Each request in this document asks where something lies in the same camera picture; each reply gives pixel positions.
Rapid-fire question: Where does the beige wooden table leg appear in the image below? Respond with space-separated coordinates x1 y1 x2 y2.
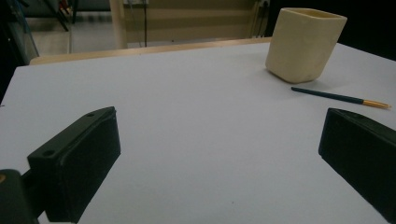
109 0 129 50

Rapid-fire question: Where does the black cable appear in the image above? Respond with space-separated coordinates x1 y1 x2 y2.
142 0 149 48

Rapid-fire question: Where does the black metal stand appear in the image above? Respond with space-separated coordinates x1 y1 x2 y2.
0 0 41 64

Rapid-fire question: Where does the dark green pen gold tip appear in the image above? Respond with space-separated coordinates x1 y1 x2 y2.
290 86 392 110

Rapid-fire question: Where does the cream square cup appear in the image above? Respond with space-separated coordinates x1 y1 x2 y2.
264 7 348 84

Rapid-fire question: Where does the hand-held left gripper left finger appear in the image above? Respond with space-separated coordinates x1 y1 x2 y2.
27 105 121 224

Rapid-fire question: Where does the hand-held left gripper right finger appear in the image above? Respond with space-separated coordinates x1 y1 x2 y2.
318 107 396 224

